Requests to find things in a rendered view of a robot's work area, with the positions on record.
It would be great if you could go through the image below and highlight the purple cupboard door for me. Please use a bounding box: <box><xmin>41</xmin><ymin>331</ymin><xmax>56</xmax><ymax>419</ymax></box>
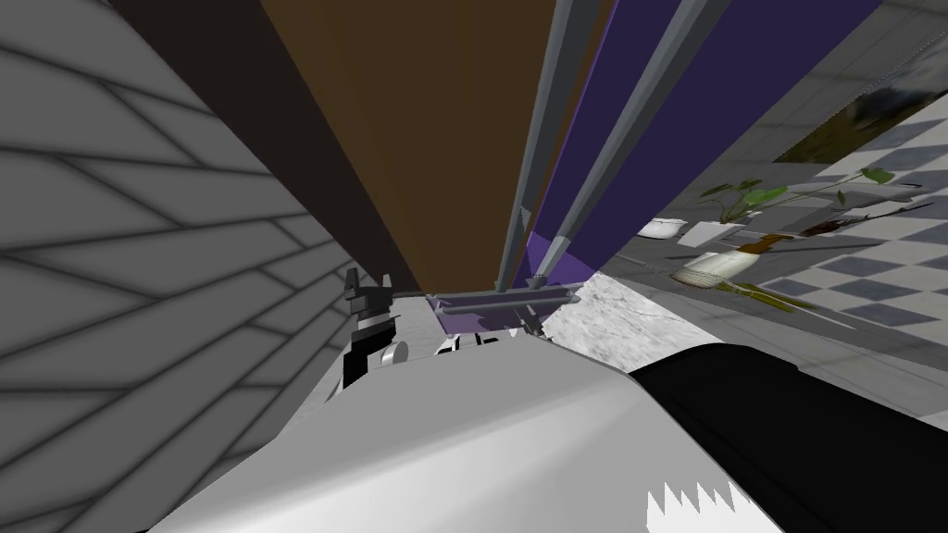
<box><xmin>510</xmin><ymin>0</ymin><xmax>884</xmax><ymax>291</ymax></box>

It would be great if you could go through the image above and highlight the green plant in white pot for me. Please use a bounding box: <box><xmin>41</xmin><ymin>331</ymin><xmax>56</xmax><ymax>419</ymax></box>
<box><xmin>677</xmin><ymin>167</ymin><xmax>897</xmax><ymax>250</ymax></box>

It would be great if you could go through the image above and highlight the short grey bar handle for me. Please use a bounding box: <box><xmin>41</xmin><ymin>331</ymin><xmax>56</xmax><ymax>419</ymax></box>
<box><xmin>430</xmin><ymin>288</ymin><xmax>583</xmax><ymax>316</ymax></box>

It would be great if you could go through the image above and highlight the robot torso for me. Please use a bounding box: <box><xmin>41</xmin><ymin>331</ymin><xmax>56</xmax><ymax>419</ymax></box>
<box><xmin>147</xmin><ymin>328</ymin><xmax>786</xmax><ymax>533</ymax></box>

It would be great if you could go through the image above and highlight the dark picture on wall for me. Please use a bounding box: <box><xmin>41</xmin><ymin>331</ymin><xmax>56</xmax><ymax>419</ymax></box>
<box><xmin>773</xmin><ymin>53</ymin><xmax>948</xmax><ymax>167</ymax></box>

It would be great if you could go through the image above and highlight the dark brown branch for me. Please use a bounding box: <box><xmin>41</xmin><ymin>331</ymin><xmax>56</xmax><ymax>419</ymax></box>
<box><xmin>799</xmin><ymin>203</ymin><xmax>929</xmax><ymax>239</ymax></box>

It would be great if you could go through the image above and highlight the long grey bar handle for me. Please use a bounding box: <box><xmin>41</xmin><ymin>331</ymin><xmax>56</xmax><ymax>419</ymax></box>
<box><xmin>493</xmin><ymin>0</ymin><xmax>603</xmax><ymax>294</ymax></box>
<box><xmin>527</xmin><ymin>0</ymin><xmax>734</xmax><ymax>291</ymax></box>

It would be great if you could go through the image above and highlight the white vase with brown top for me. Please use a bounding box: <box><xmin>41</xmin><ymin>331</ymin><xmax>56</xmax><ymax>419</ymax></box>
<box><xmin>669</xmin><ymin>232</ymin><xmax>798</xmax><ymax>291</ymax></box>

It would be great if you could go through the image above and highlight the white bowl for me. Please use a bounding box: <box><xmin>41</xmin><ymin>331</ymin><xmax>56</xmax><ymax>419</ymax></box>
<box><xmin>636</xmin><ymin>217</ymin><xmax>690</xmax><ymax>242</ymax></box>

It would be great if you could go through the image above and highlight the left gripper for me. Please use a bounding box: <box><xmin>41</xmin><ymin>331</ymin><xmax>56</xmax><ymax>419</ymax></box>
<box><xmin>344</xmin><ymin>266</ymin><xmax>401</xmax><ymax>323</ymax></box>

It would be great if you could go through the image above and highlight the brown cupboard door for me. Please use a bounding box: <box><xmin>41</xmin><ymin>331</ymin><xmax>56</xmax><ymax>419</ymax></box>
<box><xmin>258</xmin><ymin>0</ymin><xmax>617</xmax><ymax>294</ymax></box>

